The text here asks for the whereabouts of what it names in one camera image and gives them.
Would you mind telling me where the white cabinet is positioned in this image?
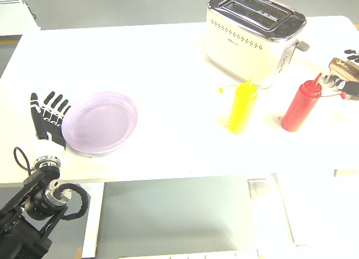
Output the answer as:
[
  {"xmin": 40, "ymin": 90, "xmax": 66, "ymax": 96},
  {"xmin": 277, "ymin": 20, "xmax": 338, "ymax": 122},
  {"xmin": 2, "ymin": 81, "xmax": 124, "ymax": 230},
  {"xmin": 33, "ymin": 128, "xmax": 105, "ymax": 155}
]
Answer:
[{"xmin": 0, "ymin": 0, "xmax": 42, "ymax": 36}]

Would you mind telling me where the purple round plate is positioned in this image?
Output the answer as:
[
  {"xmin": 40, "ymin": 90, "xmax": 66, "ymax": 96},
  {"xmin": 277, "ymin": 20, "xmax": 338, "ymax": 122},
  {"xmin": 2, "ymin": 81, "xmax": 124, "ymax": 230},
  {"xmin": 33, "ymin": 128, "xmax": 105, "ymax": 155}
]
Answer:
[{"xmin": 61, "ymin": 91, "xmax": 140, "ymax": 156}]

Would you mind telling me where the white table leg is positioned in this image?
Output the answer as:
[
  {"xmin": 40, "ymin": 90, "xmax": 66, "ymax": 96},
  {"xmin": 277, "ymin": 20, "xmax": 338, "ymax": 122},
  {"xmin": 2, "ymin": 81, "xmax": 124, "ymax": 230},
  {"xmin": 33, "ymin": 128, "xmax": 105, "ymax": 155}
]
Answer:
[
  {"xmin": 270, "ymin": 172, "xmax": 312, "ymax": 247},
  {"xmin": 81, "ymin": 183, "xmax": 105, "ymax": 258}
]

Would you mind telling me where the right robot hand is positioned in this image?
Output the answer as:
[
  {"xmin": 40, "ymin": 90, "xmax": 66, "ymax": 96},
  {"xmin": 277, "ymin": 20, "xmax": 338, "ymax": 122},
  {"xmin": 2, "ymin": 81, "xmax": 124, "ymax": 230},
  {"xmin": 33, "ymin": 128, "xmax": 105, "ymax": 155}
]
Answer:
[{"xmin": 333, "ymin": 48, "xmax": 359, "ymax": 99}]

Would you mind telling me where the yellow squeeze bottle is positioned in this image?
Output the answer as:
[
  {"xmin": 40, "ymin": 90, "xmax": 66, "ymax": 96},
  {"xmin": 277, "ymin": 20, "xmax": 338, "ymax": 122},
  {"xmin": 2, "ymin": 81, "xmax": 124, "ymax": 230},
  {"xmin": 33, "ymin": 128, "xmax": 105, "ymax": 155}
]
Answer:
[{"xmin": 218, "ymin": 77, "xmax": 258, "ymax": 136}]

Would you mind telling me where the metal floor socket cover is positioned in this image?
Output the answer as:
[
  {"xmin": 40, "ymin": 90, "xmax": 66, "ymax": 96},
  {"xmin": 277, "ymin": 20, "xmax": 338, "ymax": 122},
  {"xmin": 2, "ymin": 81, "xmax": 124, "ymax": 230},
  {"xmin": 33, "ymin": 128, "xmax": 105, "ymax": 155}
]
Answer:
[{"xmin": 247, "ymin": 178, "xmax": 273, "ymax": 200}]

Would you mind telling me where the red squeeze bottle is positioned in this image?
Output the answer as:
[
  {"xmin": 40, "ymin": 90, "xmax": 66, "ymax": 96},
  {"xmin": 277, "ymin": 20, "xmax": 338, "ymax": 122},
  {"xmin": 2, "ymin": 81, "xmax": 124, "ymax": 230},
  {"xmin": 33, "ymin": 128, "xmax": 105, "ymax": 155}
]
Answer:
[{"xmin": 281, "ymin": 72, "xmax": 347, "ymax": 133}]

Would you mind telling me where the bread slice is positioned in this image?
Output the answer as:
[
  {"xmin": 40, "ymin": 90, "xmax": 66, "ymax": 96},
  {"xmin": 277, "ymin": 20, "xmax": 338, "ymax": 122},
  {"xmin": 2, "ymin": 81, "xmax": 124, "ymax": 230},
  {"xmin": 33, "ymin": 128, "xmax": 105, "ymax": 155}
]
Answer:
[{"xmin": 329, "ymin": 57, "xmax": 359, "ymax": 82}]

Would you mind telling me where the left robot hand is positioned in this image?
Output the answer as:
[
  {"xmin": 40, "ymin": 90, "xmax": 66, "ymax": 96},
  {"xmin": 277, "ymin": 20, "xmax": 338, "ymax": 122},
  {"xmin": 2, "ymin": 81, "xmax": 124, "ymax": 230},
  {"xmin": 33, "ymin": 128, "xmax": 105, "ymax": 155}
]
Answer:
[{"xmin": 30, "ymin": 91, "xmax": 72, "ymax": 160}]

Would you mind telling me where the cream two-slot toaster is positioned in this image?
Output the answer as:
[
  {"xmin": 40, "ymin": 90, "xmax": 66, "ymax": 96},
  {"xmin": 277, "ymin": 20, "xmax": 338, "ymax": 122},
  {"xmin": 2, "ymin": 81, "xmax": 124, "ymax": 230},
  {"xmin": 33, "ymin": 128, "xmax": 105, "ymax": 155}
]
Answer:
[{"xmin": 204, "ymin": 0, "xmax": 311, "ymax": 89}]

